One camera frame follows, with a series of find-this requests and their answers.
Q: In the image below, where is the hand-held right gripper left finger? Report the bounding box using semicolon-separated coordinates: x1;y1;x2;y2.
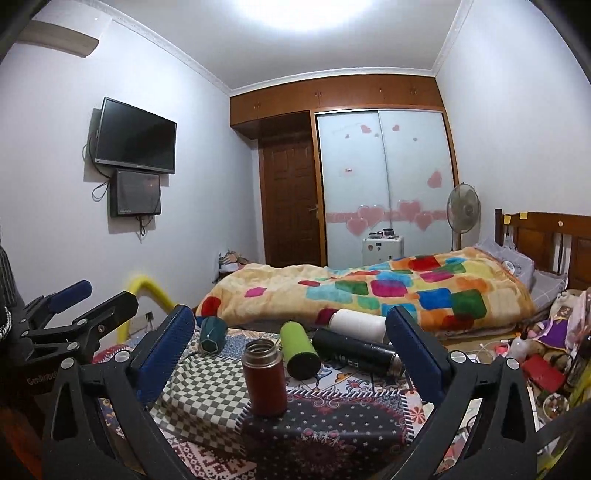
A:
41;305;204;480

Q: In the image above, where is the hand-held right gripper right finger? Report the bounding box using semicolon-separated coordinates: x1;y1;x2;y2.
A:
385;305;550;480

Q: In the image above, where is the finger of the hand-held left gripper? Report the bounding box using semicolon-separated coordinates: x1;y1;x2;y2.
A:
21;279;93;333
28;291;139;367

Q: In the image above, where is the teal faceted cup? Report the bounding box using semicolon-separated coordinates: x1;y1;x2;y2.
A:
199;316;228;355

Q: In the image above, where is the yellow foam tube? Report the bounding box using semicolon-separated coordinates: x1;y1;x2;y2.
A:
115;272;178;344

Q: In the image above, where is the green checkered cloth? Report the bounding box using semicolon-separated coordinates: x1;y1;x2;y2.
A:
150;344;287;446

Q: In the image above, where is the black thermos bottle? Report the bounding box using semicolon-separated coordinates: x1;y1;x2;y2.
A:
312;329;406;377

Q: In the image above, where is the striped dark cloth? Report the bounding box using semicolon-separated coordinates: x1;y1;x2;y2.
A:
0;226;21;310

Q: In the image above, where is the colourful patchwork blanket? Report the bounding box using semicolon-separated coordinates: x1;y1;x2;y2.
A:
196;247;536;334

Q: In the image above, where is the brown steel thermos bottle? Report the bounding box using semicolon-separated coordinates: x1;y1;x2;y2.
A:
243;339;288;418

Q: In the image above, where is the dark floral patterned cloth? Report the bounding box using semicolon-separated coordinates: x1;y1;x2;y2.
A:
238;385;416;480

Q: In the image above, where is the small white cabinet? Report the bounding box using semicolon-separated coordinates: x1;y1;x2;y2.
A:
361;234;404;267

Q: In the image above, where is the pile of bags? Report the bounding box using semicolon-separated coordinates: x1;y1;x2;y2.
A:
217;250;251;278

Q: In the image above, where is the green bottle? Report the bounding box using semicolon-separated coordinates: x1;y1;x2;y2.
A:
280;321;321;380

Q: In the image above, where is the red box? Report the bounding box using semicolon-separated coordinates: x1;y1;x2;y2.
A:
526;354;567;393

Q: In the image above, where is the grey pillow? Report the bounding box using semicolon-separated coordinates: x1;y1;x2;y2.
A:
475;235;568;306

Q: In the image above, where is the purple cloth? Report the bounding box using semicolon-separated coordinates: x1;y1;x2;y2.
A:
539;318;578;348

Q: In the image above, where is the clear glass bowl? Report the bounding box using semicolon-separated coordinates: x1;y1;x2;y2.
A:
542;392;571;419

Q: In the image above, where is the standing electric fan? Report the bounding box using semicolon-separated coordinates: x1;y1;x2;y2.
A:
445;183;482;252

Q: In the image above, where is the wooden bed headboard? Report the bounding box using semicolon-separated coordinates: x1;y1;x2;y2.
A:
495;209;591;291

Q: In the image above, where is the wooden wardrobe with sliding doors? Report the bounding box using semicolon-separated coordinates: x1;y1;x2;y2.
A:
229;75;460;268

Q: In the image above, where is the brown wooden door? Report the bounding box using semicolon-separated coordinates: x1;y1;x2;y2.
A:
259;138;322;268

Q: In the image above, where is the black television cable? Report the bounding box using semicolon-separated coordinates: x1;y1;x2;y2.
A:
83;143;110;202

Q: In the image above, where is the small black wall screen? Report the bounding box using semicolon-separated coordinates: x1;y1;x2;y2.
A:
110;170;162;217

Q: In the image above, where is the black wall television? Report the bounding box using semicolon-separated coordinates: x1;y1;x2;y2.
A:
90;97;177;175

